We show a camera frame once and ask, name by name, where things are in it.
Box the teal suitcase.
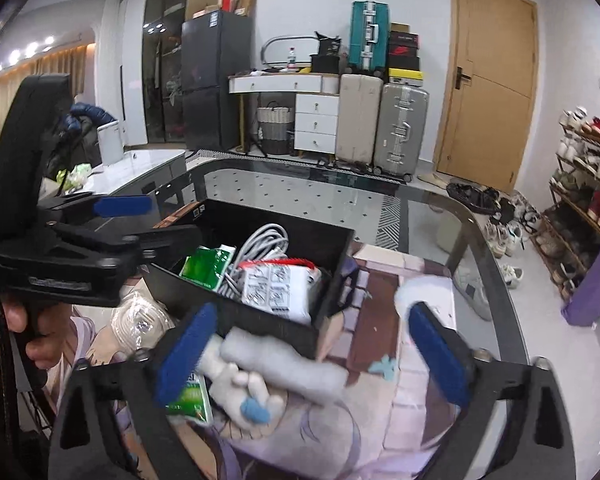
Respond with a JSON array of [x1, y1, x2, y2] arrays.
[[349, 0, 390, 78]]

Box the black refrigerator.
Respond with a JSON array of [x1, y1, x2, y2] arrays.
[[181, 10, 253, 152]]

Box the beige suitcase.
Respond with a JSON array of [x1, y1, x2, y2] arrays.
[[336, 74, 384, 166]]

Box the stacked shoe boxes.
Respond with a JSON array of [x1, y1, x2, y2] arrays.
[[387, 23, 424, 87]]

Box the wooden shoe rack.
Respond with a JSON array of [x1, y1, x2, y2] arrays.
[[532, 106, 600, 300]]

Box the black bag on desk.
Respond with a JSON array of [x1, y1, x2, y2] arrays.
[[311, 32, 341, 74]]

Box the red white pouch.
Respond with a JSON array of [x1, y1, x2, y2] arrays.
[[238, 258, 322, 325]]

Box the plastic water bottle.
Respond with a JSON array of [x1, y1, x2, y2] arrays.
[[287, 47, 297, 70]]

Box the anime print table mat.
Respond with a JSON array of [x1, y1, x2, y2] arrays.
[[44, 199, 481, 480]]

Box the white drawer desk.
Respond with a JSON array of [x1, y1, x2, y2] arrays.
[[228, 70, 340, 157]]

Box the black storage box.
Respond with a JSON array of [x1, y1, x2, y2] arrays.
[[143, 200, 354, 359]]

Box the coiled white tube bag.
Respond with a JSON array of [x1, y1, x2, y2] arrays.
[[110, 289, 174, 356]]

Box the white charging cable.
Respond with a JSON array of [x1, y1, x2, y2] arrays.
[[217, 223, 292, 297]]

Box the purple bag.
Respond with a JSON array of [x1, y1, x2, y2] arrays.
[[562, 253, 600, 327]]

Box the person left hand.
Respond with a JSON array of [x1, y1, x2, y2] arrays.
[[0, 291, 77, 371]]

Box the green medicine packet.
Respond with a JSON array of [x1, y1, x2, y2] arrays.
[[166, 372, 213, 427], [178, 245, 235, 292]]

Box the silver suitcase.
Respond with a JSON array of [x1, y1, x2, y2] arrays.
[[373, 84, 429, 183]]

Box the white plush toy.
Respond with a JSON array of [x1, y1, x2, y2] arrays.
[[196, 335, 286, 432]]

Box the grey side cabinet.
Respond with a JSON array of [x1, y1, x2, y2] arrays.
[[65, 148, 186, 195]]

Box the wooden door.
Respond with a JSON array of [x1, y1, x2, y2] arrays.
[[434, 0, 539, 193]]

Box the woven laundry basket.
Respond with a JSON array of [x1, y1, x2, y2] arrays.
[[257, 101, 294, 155]]

